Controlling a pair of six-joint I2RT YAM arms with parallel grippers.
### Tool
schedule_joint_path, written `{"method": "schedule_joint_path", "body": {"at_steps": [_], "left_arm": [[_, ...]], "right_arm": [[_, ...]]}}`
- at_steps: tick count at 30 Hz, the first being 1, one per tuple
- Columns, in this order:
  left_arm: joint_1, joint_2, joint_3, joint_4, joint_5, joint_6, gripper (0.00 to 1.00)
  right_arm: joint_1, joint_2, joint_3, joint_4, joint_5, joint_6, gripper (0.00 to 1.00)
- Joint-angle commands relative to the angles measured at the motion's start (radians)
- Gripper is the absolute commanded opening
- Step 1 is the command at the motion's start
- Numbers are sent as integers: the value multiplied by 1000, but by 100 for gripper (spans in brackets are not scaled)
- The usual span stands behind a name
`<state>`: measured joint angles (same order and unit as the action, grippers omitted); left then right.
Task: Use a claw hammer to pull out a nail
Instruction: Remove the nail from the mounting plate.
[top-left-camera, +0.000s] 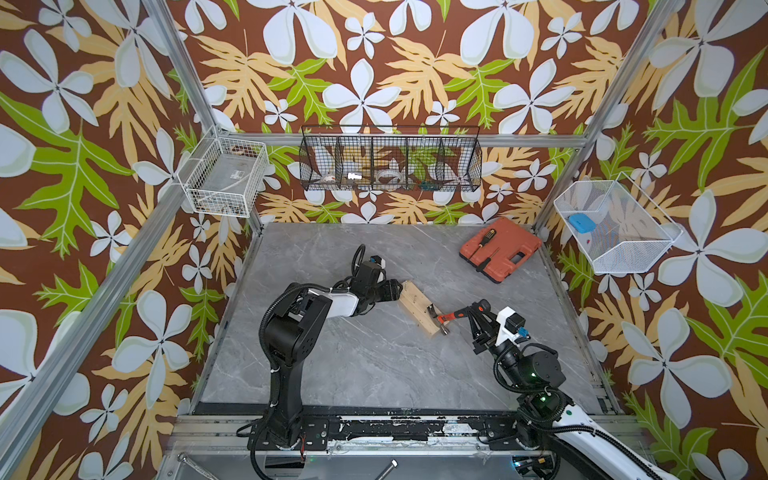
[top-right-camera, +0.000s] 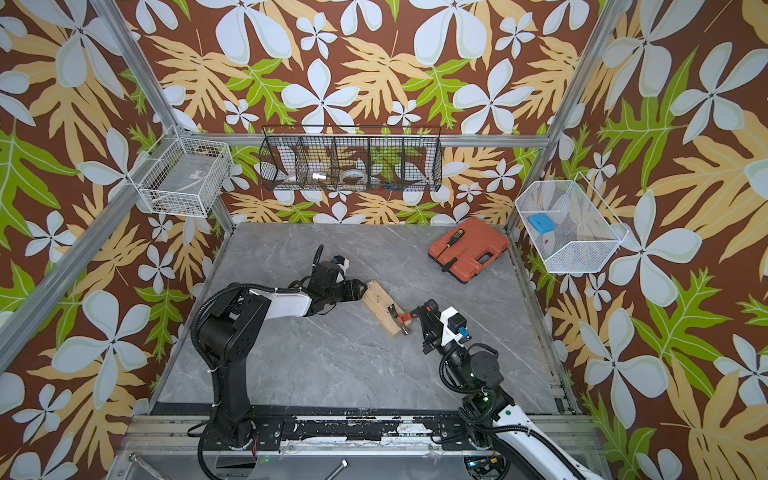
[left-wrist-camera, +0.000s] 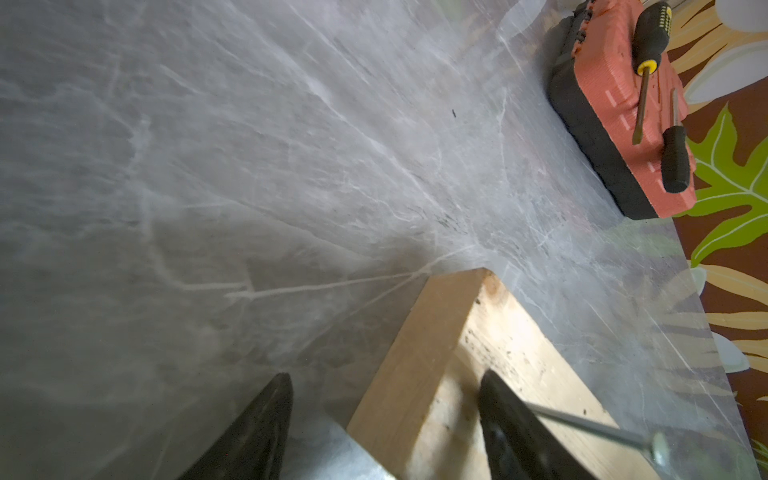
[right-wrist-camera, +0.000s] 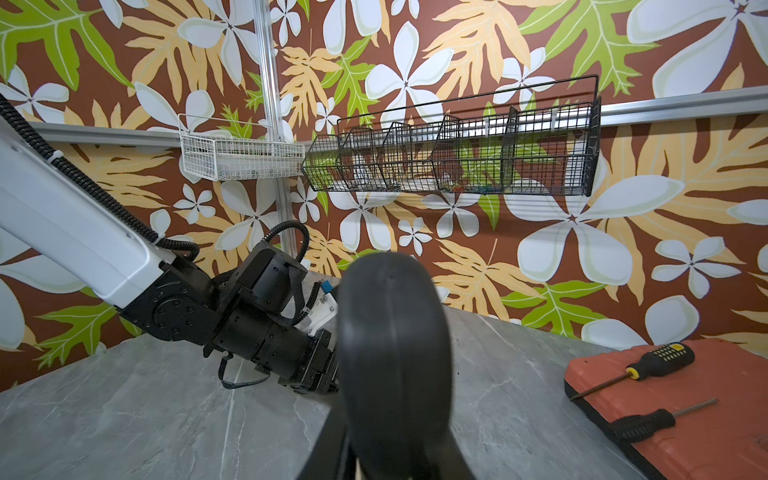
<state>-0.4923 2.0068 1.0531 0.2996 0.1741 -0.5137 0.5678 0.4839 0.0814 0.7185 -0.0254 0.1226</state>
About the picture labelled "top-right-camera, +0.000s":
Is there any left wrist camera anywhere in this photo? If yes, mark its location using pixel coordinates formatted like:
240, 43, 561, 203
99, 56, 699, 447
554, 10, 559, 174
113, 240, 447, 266
331, 255, 350, 272

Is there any white mesh basket right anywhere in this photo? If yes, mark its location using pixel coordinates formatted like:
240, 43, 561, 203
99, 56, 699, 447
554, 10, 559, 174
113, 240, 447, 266
515, 174, 629, 275

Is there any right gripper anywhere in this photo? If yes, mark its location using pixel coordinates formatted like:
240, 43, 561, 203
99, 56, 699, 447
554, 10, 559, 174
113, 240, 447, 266
419, 307, 475, 394

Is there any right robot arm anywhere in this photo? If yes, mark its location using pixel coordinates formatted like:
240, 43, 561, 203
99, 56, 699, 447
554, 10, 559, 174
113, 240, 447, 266
409, 300, 600, 479

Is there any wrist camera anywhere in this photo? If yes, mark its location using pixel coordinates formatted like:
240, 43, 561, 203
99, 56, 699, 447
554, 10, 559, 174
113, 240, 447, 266
331, 255, 350, 272
439, 307, 471, 346

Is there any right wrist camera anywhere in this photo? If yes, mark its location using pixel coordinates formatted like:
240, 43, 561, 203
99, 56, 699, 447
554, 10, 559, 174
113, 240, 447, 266
439, 307, 471, 346

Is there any aluminium frame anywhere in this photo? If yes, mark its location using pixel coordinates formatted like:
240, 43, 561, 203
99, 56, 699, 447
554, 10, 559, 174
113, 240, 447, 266
0, 0, 631, 373

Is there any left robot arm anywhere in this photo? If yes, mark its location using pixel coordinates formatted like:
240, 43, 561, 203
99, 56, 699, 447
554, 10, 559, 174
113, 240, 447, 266
190, 245, 368, 448

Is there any red plastic tool case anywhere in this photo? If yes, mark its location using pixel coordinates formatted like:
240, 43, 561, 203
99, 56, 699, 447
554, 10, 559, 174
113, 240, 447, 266
428, 218, 511, 284

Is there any blue object in basket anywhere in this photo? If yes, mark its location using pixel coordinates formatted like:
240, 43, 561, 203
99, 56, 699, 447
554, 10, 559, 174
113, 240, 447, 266
528, 213, 557, 234

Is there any wooden block with nails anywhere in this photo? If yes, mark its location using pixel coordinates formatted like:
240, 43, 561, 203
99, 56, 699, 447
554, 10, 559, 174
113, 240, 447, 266
362, 280, 407, 337

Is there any white wire basket left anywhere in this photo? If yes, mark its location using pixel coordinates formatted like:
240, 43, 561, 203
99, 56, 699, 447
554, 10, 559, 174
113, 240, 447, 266
130, 127, 233, 218

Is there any red black claw hammer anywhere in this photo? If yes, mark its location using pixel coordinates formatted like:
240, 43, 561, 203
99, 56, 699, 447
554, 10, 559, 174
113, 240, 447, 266
387, 304, 418, 335

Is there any yellow black screwdriver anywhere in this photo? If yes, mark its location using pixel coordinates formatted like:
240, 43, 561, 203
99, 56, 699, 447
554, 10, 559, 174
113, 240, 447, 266
446, 228, 465, 248

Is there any black wire basket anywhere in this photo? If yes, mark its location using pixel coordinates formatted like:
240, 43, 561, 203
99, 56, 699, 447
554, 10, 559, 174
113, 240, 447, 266
256, 125, 444, 192

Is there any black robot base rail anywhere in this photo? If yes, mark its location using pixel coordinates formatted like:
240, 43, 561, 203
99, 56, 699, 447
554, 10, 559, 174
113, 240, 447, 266
125, 404, 523, 452

